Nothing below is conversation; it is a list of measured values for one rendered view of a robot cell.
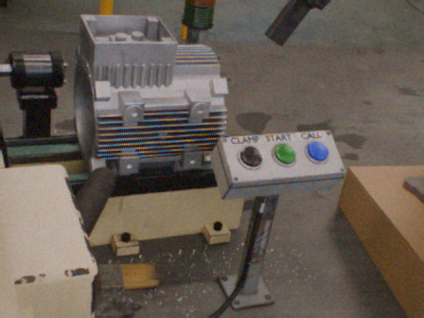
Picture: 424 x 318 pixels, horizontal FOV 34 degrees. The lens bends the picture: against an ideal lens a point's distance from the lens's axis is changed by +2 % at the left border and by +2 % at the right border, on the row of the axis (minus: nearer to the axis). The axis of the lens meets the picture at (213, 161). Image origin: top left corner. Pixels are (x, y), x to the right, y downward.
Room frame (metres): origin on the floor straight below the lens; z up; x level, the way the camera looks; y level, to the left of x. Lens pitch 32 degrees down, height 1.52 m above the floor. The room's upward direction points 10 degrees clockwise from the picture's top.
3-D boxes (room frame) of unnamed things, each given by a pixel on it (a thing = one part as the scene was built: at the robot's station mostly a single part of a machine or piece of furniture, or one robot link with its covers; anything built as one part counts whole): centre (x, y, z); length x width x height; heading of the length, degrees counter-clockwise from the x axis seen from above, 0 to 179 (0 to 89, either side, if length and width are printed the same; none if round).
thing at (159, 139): (0.95, 0.12, 1.02); 0.20 x 0.19 x 0.19; 115
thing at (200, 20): (1.30, 0.08, 1.05); 0.06 x 0.06 x 0.04
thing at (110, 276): (0.77, 0.15, 0.80); 0.21 x 0.05 x 0.01; 108
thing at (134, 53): (0.93, 0.15, 1.11); 0.12 x 0.11 x 0.07; 115
